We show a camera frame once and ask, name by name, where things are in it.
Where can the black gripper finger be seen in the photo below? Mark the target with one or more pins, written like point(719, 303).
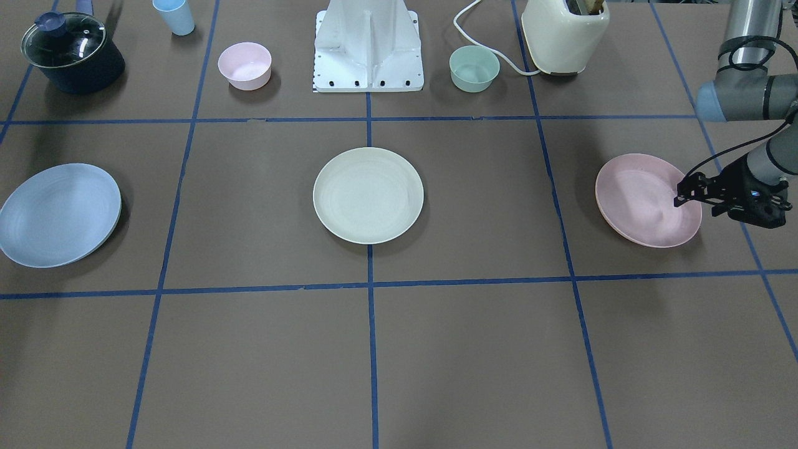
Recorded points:
point(699, 187)

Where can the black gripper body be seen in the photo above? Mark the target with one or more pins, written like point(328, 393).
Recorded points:
point(733, 183)

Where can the pink plate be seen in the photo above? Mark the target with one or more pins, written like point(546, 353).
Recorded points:
point(635, 194)

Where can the blue plate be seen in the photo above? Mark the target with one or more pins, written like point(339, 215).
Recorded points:
point(60, 215)

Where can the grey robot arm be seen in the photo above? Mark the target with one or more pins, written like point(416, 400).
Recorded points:
point(743, 88)

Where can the cream toaster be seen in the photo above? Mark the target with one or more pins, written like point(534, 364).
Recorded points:
point(562, 36)

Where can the green bowl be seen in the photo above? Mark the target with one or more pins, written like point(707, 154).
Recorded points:
point(473, 68)

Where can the cream plate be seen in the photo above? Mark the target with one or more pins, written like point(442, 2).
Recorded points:
point(368, 195)

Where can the pink bowl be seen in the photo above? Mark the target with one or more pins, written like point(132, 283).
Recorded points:
point(246, 65)

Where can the light blue cup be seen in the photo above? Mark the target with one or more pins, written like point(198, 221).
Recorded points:
point(177, 16)

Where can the dark blue pot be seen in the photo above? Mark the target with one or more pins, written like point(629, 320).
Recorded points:
point(93, 74)

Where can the glass pot lid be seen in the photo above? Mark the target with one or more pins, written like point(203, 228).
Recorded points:
point(62, 39)

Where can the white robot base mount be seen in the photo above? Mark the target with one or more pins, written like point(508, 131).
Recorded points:
point(367, 47)

